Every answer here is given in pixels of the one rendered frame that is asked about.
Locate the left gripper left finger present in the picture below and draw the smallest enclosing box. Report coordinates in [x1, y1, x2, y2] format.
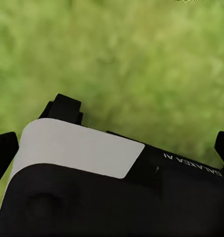
[0, 131, 19, 179]

